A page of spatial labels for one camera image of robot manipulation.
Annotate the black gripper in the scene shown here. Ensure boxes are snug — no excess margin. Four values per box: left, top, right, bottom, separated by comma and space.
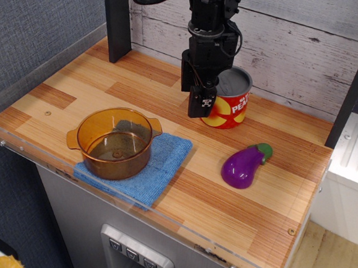
181, 22, 243, 118

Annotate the red yellow peach can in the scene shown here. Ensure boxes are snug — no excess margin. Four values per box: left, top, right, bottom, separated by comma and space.
201, 66, 253, 129

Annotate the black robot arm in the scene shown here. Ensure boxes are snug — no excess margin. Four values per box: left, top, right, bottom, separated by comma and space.
181, 0, 243, 118

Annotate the purple toy eggplant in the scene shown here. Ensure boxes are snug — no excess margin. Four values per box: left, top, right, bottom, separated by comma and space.
221, 143, 273, 189

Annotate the blue microfiber cloth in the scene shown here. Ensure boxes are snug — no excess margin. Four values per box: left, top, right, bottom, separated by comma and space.
74, 133, 193, 211

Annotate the amber glass pot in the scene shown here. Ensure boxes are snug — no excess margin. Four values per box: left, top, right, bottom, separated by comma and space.
66, 108, 163, 181

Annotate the grey cabinet with dispenser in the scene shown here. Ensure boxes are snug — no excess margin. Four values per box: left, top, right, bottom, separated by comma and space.
37, 166, 228, 268

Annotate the white appliance at right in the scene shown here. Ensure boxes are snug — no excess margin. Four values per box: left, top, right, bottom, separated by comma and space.
310, 113, 358, 244

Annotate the dark vertical post left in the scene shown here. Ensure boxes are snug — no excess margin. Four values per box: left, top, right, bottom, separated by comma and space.
104, 0, 132, 63

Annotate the dark vertical post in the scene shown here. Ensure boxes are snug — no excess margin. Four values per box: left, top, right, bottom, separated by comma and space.
104, 0, 132, 63
324, 0, 358, 151

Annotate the dark vertical post right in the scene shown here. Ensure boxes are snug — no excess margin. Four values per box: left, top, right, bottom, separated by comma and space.
324, 0, 358, 151

